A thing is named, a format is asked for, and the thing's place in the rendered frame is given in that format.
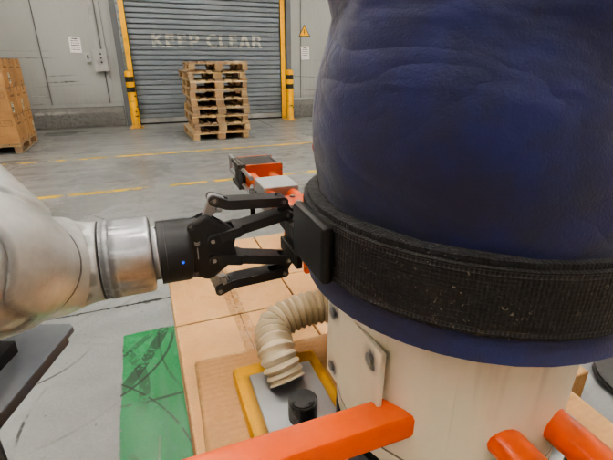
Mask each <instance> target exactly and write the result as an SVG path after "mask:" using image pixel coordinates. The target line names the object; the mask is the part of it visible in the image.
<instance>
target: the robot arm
mask: <svg viewBox="0 0 613 460"><path fill-rule="evenodd" d="M205 197H206V199H207V201H206V204H205V207H204V208H203V212H202V213H198V214H197V215H195V216H193V217H190V218H178V219H171V220H162V221H155V226H152V227H150V223H149V219H148V218H147V217H145V216H142V217H132V218H124V219H116V220H102V221H98V222H81V221H74V220H71V219H69V218H66V217H52V216H51V211H50V209H49V208H48V207H47V206H46V205H45V204H43V203H42V202H41V201H40V200H39V199H38V198H37V197H35V196H34V195H33V194H32V193H31V192H30V191H29V190H28V189H26V188H25V186H24V185H23V184H21V183H20V182H19V181H18V180H17V179H16V178H15V177H14V176H13V175H12V174H11V173H10V172H9V171H8V170H7V169H6V168H5V167H4V166H2V165H1V164H0V340H3V339H6V338H9V337H12V336H15V335H17V334H20V333H23V332H25V331H27V330H29V329H32V328H34V327H36V326H37V325H39V324H41V323H42V322H44V321H46V320H47V319H52V318H57V317H61V316H65V315H67V314H71V313H73V312H76V311H78V310H79V309H82V308H84V307H86V306H88V305H90V304H93V303H96V302H99V301H102V300H106V299H111V298H112V299H115V298H121V297H126V296H132V295H138V294H143V293H148V292H153V291H155V290H156V289H157V288H158V284H157V280H158V279H162V281H163V284H167V283H172V282H178V281H183V280H189V279H192V278H195V277H203V278H207V279H209V278H210V280H211V282H212V283H213V286H214V289H215V292H216V294H217V295H218V296H221V295H223V294H225V293H227V292H229V291H230V290H232V289H234V288H239V287H244V286H249V285H253V284H257V283H261V282H266V281H269V280H274V279H279V278H282V277H287V276H288V274H289V272H288V269H289V267H290V265H291V264H292V262H291V260H290V259H289V258H288V256H287V255H286V253H285V252H284V251H283V249H263V248H241V247H238V246H234V241H235V238H238V237H241V236H243V234H246V233H249V232H253V231H255V230H258V229H261V228H264V227H267V226H269V225H275V224H278V223H281V222H284V221H286V220H289V219H290V220H291V221H293V222H294V212H293V205H289V203H288V200H287V198H285V197H284V196H283V195H282V194H281V193H250V194H233V195H223V194H220V193H215V192H212V191H210V192H208V193H207V194H206V195H205ZM271 207H274V208H272V209H269V210H265V211H263V212H260V213H257V214H251V215H248V216H246V217H242V218H239V219H231V220H228V221H225V222H224V221H222V220H220V219H218V218H216V217H214V216H213V214H215V213H220V212H222V211H223V209H224V210H243V209H257V208H271ZM242 264H268V265H263V266H259V267H251V268H247V269H242V270H237V271H233V272H230V273H227V274H225V273H220V272H221V271H222V270H223V269H224V268H225V267H227V266H228V265H236V266H240V265H242ZM218 273H220V274H218Z"/></svg>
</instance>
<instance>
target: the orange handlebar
mask: <svg viewBox="0 0 613 460"><path fill-rule="evenodd" d="M303 195H304V194H303V193H300V192H299V191H298V190H297V189H295V188H292V189H290V190H289V191H288V192H287V195H285V198H287V200H288V203H289V205H294V203H296V202H303ZM414 424H415V420H414V418H413V416H412V415H411V414H410V413H408V412H407V411H405V410H403V409H401V408H400V407H399V406H397V405H395V404H393V403H391V402H388V401H387V400H385V399H382V404H381V406H380V407H377V406H376V405H375V404H374V403H373V402H367V403H363V404H361V405H358V406H355V407H351V408H348V409H346V410H342V411H339V412H336V413H331V414H328V415H325V416H322V417H318V418H316V419H313V420H310V421H306V422H303V423H299V424H295V425H292V426H289V427H287V428H283V429H280V430H277V431H273V432H271V433H268V434H262V435H259V436H257V437H254V438H250V439H247V440H244V441H242V442H238V443H235V444H230V445H227V446H224V447H221V448H218V449H214V450H212V451H209V452H205V453H202V454H199V455H194V456H191V457H188V458H185V459H182V460H347V459H349V458H352V457H355V456H358V455H362V454H365V453H367V452H370V451H373V450H376V449H379V448H381V447H383V446H386V445H389V444H394V443H396V442H398V441H401V440H404V439H407V438H410V437H411V436H412V435H413V430H414ZM544 438H545V439H546V440H547V441H548V442H549V443H550V444H551V445H552V446H553V447H554V448H555V449H556V450H558V451H559V452H560V453H561V454H562V455H563V456H564V457H565V458H566V459H567V460H613V450H612V449H611V448H609V447H608V446H607V445H606V444H604V443H603V442H602V441H601V440H600V439H598V438H597V437H596V436H595V435H594V434H592V433H591V432H590V431H589V430H588V429H587V428H586V427H585V426H583V425H582V424H581V423H580V422H578V421H577V420H576V419H575V418H573V417H572V416H571V415H570V414H569V413H567V412H566V411H565V410H564V409H560V410H558V411H557V412H556V413H555V415H554V416H553V417H552V419H551V420H550V421H549V423H548V424H547V425H546V427H545V430H544ZM487 449H488V450H489V452H490V453H491V454H492V455H493V456H494V457H495V458H496V459H497V460H548V459H547V458H546V457H545V456H544V455H543V454H542V453H541V452H540V451H539V450H538V449H537V448H536V447H535V446H534V445H533V444H532V443H530V442H529V441H528V440H527V439H526V438H525V437H524V436H523V435H522V434H521V433H520V432H519V431H516V430H514V429H511V430H504V431H502V432H500V433H498V434H495V435H494V436H492V437H491V438H490V439H489V441H488V443H487Z"/></svg>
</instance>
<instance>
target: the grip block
mask: <svg viewBox="0 0 613 460"><path fill-rule="evenodd" d="M280 225H281V226H282V227H283V229H284V230H285V235H284V236H281V237H280V239H281V248H282V249H283V251H284V252H285V253H286V255H287V256H288V258H289V259H290V260H291V262H292V263H293V264H294V266H295V267H296V268H297V269H299V268H302V261H303V260H302V259H301V258H300V257H299V255H298V254H297V253H296V252H295V250H294V222H293V221H291V220H290V219H289V220H286V221H284V222H281V223H280ZM304 272H305V273H306V274H307V273H309V269H308V267H307V265H306V264H305V263H304Z"/></svg>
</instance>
